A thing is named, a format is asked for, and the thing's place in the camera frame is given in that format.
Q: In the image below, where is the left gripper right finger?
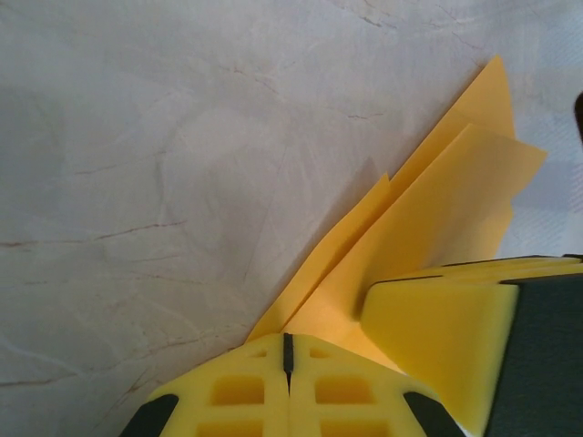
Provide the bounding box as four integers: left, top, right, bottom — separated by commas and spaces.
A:
289, 333, 466, 437

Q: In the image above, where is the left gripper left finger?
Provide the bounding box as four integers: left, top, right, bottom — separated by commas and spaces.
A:
118, 331, 292, 437

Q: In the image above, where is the orange cloth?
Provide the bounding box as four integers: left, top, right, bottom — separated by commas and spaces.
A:
245, 54, 549, 379

